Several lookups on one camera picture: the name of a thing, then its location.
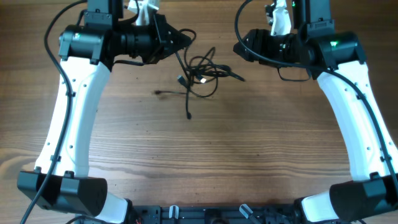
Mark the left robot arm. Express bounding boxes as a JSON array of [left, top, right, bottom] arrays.
[[17, 1, 191, 223]]

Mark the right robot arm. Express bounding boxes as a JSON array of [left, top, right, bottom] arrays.
[[234, 1, 397, 223]]

